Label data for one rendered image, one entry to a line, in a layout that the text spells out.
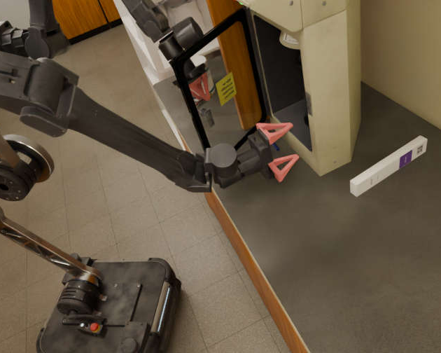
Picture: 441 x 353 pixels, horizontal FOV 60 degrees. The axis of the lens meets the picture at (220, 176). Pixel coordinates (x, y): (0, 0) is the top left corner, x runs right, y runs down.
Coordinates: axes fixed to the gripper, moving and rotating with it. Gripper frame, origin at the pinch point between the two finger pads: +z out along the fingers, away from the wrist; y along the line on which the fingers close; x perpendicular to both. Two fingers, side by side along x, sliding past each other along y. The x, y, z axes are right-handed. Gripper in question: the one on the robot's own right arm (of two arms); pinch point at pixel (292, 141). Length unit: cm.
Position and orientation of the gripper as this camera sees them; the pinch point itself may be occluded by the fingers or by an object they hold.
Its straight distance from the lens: 91.8
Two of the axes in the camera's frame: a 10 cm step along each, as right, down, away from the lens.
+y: -2.7, -7.0, -6.6
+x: -3.6, -5.6, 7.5
